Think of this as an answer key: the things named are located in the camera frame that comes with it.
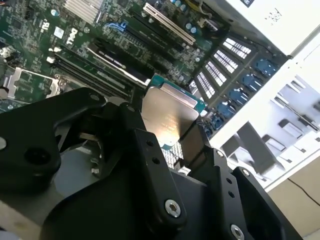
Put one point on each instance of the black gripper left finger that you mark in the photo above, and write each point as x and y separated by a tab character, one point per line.
32	140

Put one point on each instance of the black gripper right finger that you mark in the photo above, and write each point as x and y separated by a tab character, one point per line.
225	200

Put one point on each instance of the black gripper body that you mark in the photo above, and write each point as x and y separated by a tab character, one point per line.
112	212

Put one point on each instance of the silver CPU green edge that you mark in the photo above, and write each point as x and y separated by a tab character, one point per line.
170	110

